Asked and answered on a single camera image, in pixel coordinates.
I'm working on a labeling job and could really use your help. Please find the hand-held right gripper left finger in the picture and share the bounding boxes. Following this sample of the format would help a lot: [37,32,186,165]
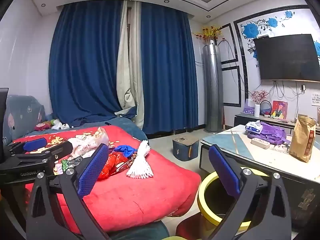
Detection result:
[26,143,110,240]

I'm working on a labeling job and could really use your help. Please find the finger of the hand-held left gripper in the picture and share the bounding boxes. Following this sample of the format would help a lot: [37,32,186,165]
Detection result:
[37,141,74,166]
[9,137,48,157]

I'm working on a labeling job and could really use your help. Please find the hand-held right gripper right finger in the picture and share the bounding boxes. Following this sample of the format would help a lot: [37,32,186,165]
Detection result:
[207,144,292,240]

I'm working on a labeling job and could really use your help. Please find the red snack wrapper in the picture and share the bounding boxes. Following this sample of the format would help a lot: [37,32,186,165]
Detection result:
[97,152,130,180]

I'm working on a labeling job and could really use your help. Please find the white plastic bag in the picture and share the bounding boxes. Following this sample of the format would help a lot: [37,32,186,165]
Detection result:
[69,127,110,158]

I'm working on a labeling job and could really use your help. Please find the yellow rimmed trash can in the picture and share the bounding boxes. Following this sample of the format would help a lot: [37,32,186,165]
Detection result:
[197,168,274,233]

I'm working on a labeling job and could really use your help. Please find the blue glove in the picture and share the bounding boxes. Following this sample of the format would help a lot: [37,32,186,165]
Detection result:
[114,144,138,158]

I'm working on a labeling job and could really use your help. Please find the white cotton swab bundle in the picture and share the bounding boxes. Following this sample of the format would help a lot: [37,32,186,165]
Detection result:
[126,140,152,180]

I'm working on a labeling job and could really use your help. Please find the red plush toy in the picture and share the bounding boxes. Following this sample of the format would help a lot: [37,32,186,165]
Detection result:
[34,122,52,132]

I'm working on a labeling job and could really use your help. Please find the white crumpled cloth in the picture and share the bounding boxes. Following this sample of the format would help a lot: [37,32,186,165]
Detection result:
[52,119,70,130]

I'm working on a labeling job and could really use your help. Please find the blue storage stool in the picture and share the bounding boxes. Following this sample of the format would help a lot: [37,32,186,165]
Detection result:
[172,135,200,162]

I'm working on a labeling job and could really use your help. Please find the white and blue coffee table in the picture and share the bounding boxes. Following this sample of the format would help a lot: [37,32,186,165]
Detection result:
[199,124,320,233]

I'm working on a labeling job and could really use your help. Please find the white power strip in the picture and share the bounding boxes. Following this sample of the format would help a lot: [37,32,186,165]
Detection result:
[251,137,270,147]

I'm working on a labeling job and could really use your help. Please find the blue sofa cover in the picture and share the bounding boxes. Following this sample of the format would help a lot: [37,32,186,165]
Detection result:
[72,116,148,140]

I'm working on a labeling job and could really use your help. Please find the white tissue pack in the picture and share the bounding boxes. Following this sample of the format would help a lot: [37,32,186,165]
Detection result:
[244,120,264,134]

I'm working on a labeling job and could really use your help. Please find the red floral blanket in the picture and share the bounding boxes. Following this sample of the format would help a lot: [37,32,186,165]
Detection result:
[11,125,202,235]

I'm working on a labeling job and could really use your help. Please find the black tv stand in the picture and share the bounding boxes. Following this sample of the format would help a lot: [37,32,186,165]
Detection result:
[234,113,320,135]

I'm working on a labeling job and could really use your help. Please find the purple backpack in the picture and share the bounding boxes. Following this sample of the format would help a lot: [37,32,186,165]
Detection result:
[247,121,292,147]

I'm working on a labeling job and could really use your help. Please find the white vase with pink flowers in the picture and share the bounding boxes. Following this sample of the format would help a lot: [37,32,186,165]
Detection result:
[250,90,269,117]

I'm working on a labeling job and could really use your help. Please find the red plastic stool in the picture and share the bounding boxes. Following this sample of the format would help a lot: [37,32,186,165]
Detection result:
[176,215,203,240]

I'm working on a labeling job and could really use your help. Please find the round desk ornament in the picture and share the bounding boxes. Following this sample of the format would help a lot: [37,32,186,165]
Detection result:
[260,99,272,117]

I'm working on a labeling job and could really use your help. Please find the dark teal sofa cushion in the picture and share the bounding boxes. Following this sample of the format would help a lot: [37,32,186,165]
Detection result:
[107,221,170,240]

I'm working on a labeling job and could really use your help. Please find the colourful portrait painting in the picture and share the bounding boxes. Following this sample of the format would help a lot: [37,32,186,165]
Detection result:
[271,100,288,119]

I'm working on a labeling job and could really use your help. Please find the silver tower air conditioner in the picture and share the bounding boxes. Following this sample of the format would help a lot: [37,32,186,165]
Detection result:
[202,44,224,133]

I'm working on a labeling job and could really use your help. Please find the brown paper bag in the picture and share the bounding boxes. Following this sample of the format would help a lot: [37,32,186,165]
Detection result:
[289,114,317,163]

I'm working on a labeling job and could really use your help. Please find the blue curtain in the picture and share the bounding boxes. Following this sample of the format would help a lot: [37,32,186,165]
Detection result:
[140,2,207,135]
[49,1,137,128]

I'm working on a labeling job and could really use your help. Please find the beige curtain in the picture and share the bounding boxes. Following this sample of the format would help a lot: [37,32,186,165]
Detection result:
[116,0,145,130]

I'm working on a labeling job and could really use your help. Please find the black television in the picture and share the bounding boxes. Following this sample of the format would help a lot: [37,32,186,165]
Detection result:
[253,34,320,83]

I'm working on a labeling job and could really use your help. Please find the yellow artificial flowers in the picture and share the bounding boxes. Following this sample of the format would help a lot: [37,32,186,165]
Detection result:
[192,25,223,45]

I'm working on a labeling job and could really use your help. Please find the blue flower wall decal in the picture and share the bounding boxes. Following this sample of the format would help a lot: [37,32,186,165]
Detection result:
[240,10,320,60]

